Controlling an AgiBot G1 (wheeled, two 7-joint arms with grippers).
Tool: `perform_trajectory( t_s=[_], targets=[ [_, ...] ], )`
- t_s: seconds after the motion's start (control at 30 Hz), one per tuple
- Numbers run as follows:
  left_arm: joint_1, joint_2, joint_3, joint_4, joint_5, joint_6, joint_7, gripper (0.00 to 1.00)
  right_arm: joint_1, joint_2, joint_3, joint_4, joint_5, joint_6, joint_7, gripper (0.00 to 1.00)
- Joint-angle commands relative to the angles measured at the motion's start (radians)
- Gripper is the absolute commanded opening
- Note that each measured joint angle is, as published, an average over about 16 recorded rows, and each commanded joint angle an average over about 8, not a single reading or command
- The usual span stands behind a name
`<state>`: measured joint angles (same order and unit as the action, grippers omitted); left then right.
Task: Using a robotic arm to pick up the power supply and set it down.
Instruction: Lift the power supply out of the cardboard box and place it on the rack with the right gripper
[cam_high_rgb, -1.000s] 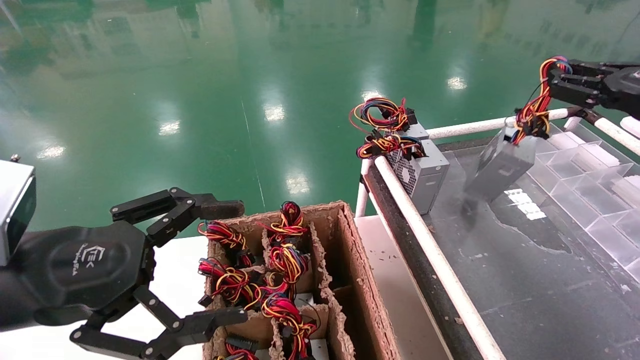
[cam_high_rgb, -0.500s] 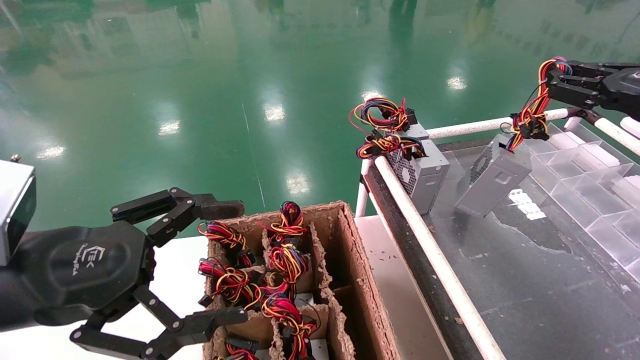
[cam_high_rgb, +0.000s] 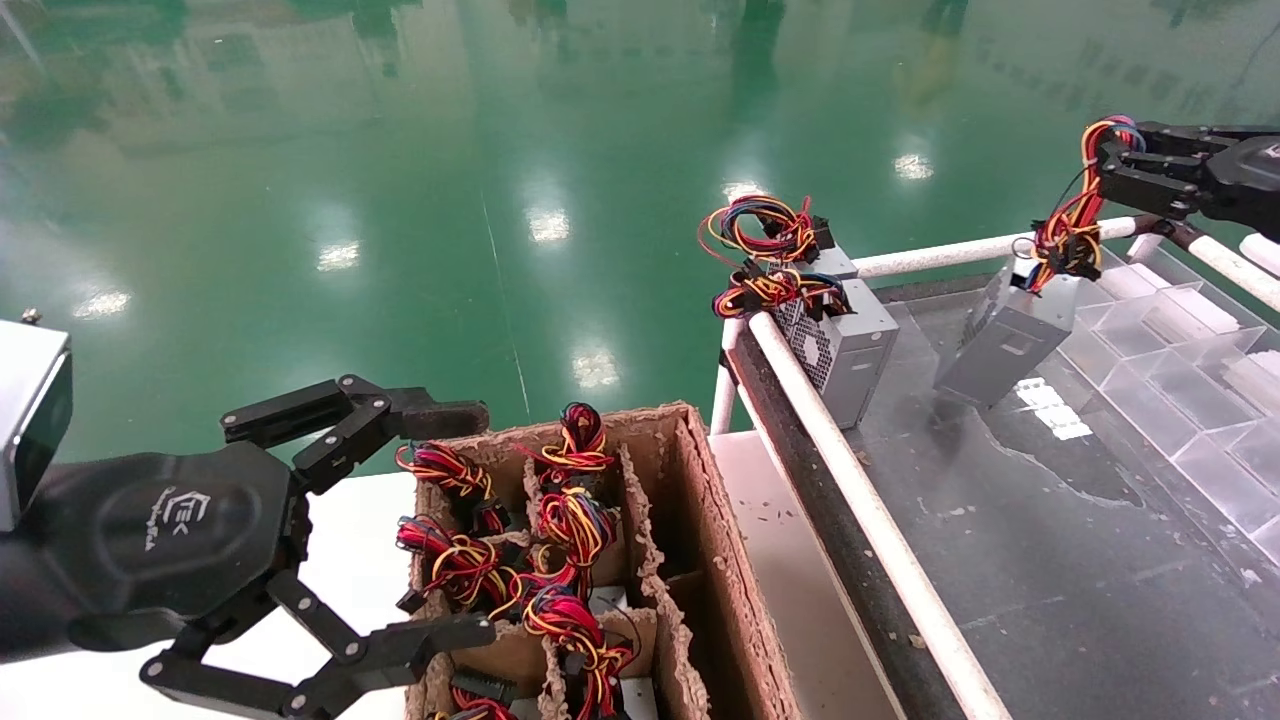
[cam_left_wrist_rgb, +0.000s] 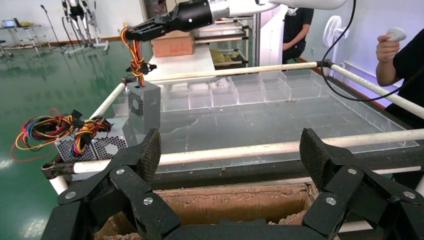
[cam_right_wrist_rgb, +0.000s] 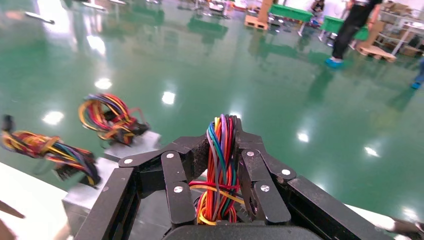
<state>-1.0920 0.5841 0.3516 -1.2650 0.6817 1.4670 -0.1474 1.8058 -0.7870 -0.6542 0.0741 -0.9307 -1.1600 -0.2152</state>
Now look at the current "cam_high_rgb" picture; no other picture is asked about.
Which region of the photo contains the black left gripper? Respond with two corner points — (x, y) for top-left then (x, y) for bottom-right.
(0, 375), (498, 720)

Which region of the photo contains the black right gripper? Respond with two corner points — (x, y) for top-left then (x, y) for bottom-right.
(1098, 120), (1280, 241)

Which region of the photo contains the power supply with coloured wires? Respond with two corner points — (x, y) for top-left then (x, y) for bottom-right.
(515, 402), (616, 491)
(535, 485), (619, 571)
(932, 115), (1146, 409)
(396, 445), (511, 536)
(505, 575), (636, 720)
(697, 194), (861, 281)
(712, 265), (901, 431)
(435, 670), (521, 720)
(396, 515), (531, 611)

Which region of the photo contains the black pipe joint connector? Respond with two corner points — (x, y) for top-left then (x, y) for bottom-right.
(1135, 210), (1206, 251)

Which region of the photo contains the white block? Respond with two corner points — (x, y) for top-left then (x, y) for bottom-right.
(1225, 355), (1280, 406)
(1150, 288), (1241, 336)
(1100, 265), (1171, 301)

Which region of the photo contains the white rounded object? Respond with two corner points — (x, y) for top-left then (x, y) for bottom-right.
(1240, 232), (1280, 279)

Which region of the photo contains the clear acrylic compartment organizer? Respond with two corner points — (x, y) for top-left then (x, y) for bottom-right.
(1010, 235), (1280, 566)

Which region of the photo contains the white paper label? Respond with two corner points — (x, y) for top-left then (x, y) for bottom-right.
(1010, 378), (1093, 441)

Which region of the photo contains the brown cardboard divider box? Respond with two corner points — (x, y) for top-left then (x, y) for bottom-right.
(405, 402), (801, 720)

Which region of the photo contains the short white frame pipe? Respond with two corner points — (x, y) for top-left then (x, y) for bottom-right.
(710, 315), (746, 436)

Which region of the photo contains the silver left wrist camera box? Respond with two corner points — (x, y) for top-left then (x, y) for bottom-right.
(0, 310), (74, 534)

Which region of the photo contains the long white frame pipe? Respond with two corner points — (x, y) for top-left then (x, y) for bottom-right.
(748, 310), (1013, 720)

